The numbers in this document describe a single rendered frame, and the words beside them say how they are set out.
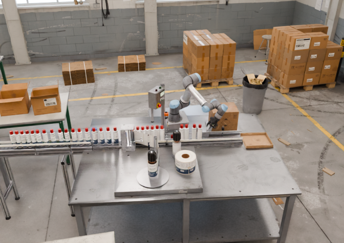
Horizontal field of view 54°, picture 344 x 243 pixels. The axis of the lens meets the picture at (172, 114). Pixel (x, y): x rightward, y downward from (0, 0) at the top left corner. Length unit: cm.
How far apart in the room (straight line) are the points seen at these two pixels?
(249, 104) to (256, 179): 285
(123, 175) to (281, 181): 151
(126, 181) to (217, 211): 116
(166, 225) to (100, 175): 89
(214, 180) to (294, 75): 413
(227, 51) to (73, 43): 392
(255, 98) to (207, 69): 144
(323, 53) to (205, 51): 226
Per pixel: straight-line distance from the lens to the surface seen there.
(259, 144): 389
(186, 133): 366
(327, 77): 751
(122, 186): 318
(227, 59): 705
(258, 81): 607
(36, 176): 499
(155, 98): 345
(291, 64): 689
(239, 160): 360
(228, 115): 387
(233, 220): 382
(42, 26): 884
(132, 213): 386
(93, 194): 322
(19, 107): 485
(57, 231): 416
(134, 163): 343
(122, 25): 874
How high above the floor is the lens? 296
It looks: 29 degrees down
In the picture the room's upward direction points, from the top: straight up
